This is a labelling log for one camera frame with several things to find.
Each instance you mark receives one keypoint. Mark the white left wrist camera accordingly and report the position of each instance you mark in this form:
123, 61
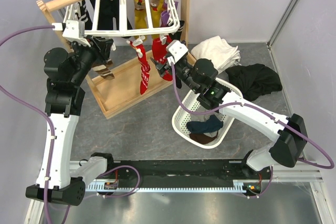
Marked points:
75, 32

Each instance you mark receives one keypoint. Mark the white plastic clip hanger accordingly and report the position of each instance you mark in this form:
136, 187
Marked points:
72, 5

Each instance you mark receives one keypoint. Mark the brown sock in basket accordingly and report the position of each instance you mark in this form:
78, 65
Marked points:
203, 138

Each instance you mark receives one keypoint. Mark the crumpled black cloth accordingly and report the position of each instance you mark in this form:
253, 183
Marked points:
254, 80

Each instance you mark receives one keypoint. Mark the wooden drying rack stand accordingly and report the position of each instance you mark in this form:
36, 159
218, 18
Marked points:
116, 95

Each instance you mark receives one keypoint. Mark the black sock white stripes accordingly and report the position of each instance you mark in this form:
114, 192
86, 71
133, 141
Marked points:
84, 16

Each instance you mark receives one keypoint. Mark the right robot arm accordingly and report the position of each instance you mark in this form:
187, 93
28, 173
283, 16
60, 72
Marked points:
286, 133

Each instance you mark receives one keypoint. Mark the navy blue sock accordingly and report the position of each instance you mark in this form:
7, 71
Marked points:
213, 124

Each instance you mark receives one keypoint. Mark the aluminium rail frame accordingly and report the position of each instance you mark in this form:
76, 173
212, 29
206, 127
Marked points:
301, 173

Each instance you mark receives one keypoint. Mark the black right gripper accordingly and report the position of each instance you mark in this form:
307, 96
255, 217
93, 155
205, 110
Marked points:
161, 68

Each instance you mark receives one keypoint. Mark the plain black sock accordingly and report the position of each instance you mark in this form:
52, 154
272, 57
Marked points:
109, 10

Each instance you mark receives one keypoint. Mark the red patterned Christmas sock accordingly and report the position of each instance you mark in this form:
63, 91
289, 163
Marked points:
159, 50

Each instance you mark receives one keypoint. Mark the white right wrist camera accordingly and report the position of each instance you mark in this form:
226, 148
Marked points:
175, 51

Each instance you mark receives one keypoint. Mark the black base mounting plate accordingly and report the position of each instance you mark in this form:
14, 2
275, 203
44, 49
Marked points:
195, 175

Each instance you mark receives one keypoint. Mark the purple striped sock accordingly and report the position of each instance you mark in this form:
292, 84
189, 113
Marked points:
166, 17

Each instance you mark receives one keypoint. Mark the folded white towel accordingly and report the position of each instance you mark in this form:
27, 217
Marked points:
218, 51

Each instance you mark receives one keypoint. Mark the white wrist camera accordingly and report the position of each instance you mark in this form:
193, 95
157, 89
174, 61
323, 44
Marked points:
175, 51
75, 32

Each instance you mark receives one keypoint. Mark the brown striped sock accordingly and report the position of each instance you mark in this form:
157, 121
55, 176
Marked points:
103, 70

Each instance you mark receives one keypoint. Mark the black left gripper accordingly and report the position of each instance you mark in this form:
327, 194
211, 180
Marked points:
100, 47

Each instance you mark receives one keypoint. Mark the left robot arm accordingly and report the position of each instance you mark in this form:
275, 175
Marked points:
66, 71

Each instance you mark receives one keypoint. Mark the white perforated laundry basket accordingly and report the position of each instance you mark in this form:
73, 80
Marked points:
181, 117

